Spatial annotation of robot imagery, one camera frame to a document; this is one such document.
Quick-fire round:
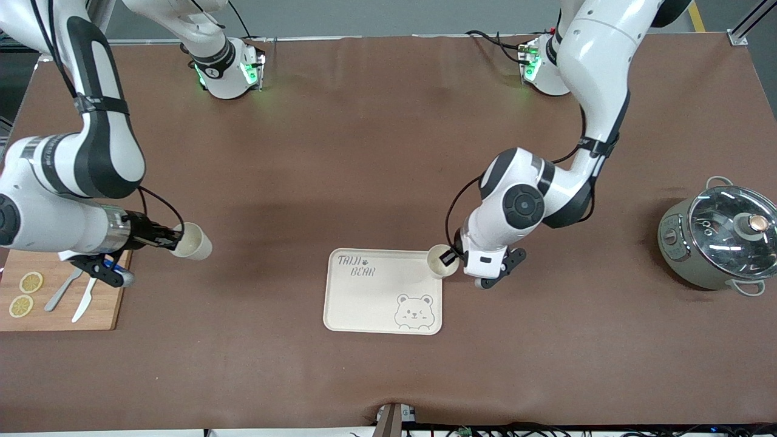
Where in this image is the white IKEA cup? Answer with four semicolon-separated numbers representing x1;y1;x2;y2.
427;244;460;280
170;222;213;262

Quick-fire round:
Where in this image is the cream bear print tray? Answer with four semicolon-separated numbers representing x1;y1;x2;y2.
323;248;443;336

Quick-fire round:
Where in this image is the wooden cutting board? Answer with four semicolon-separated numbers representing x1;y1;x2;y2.
0;246;134;332

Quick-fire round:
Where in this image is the white plastic knife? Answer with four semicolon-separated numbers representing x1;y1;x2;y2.
72;276;101;324

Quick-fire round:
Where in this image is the grey plastic knife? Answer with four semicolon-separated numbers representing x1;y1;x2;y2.
44;267;84;313

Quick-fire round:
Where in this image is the brown table cover mat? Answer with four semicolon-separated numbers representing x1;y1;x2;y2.
0;33;777;433

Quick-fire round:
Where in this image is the grey-green electric cooker pot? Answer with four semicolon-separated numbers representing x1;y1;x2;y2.
657;176;777;297

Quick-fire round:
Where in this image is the glass pot lid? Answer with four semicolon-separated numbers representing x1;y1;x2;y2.
688;186;777;280

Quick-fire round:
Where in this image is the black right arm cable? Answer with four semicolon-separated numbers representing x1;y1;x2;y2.
138;185;185;234

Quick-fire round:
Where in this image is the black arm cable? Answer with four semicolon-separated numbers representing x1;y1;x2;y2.
445;137;586;251
138;185;185;234

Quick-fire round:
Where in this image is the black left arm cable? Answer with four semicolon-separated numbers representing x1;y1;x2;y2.
445;137;586;251

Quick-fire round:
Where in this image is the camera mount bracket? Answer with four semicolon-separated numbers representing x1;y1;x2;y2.
372;402;418;437

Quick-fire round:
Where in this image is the black left base cable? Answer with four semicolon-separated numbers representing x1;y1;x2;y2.
466;29;535;64

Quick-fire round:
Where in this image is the black base cable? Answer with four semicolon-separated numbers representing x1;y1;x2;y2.
466;29;535;64
228;0;253;38

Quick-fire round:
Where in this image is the black right base cable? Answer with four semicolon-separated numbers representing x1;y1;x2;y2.
228;0;253;38

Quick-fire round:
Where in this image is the aluminium frame corner profile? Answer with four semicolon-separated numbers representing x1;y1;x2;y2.
727;0;770;47

